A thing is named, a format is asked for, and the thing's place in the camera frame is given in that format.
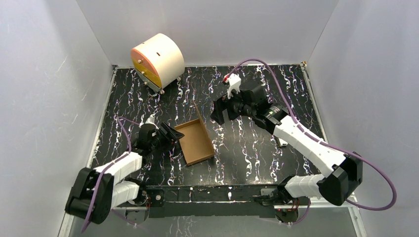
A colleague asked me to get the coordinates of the left aluminium table edge rail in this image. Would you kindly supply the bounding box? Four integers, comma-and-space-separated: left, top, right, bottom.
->
85, 64, 118, 168

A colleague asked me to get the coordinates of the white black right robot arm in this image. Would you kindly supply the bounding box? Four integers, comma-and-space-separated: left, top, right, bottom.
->
210, 79, 363, 206

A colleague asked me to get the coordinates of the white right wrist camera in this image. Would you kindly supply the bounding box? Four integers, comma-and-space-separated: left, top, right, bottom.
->
222, 74, 242, 99

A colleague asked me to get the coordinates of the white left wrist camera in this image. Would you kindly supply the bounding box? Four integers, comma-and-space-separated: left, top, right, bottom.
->
139, 114, 158, 129

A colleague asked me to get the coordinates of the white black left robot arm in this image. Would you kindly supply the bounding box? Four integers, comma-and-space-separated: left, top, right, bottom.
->
65, 122, 184, 224

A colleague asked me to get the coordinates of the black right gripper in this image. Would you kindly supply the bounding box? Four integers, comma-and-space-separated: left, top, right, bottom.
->
209, 86, 254, 126

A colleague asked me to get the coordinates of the aluminium front frame rail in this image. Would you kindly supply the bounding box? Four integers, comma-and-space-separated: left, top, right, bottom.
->
59, 185, 367, 237

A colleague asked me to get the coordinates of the brown cardboard box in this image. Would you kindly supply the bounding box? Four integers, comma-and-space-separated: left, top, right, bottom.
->
174, 102, 215, 166

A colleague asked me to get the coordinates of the small white plastic part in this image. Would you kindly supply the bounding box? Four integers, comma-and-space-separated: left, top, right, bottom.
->
276, 137, 288, 147

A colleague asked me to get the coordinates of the aluminium table edge rail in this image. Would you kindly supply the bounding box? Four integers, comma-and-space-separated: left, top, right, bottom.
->
85, 64, 118, 168
300, 61, 328, 143

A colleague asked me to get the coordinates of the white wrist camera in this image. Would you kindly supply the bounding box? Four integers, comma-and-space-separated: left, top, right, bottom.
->
139, 114, 158, 129
222, 74, 242, 99

